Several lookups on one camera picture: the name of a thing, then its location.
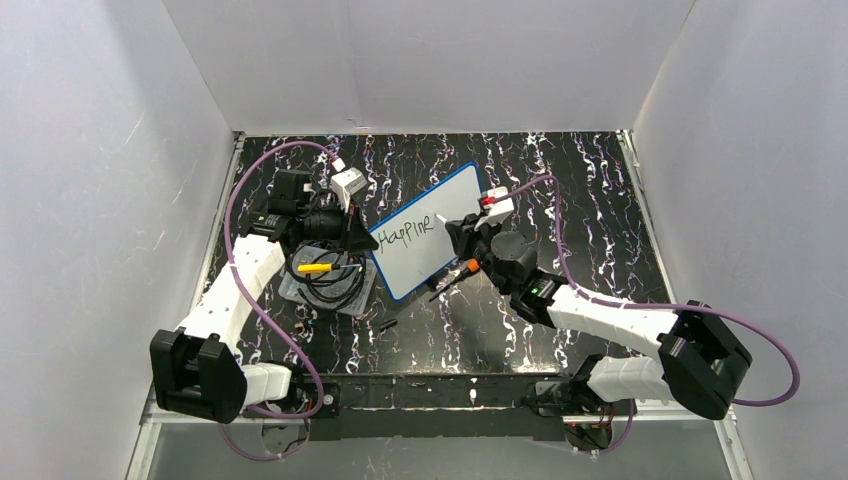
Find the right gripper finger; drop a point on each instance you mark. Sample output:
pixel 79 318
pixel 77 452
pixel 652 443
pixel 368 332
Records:
pixel 459 231
pixel 465 248

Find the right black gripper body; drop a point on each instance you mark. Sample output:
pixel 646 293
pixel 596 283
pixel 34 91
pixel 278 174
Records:
pixel 468 237

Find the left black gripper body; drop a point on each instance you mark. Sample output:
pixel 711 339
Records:
pixel 348 229

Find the blue framed whiteboard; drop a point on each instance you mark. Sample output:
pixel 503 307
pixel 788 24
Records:
pixel 413 245

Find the black marker cap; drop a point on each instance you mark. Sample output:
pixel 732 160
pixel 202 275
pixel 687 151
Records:
pixel 388 324

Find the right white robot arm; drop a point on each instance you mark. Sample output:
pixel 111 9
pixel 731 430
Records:
pixel 683 355

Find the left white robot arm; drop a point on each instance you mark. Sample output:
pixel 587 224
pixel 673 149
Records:
pixel 195 371

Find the clear plastic box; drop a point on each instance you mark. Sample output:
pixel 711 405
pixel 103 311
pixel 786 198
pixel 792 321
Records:
pixel 344 291

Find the orange handled screwdriver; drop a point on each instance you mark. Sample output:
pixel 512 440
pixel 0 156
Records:
pixel 470 269

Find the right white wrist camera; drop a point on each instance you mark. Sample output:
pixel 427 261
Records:
pixel 496 205

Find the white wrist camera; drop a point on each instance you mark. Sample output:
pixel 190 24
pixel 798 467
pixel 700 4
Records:
pixel 496 205
pixel 346 185

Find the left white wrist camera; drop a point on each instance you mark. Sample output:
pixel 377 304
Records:
pixel 346 185

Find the yellow handled screwdriver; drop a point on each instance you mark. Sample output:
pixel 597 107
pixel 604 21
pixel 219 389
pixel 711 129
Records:
pixel 320 268

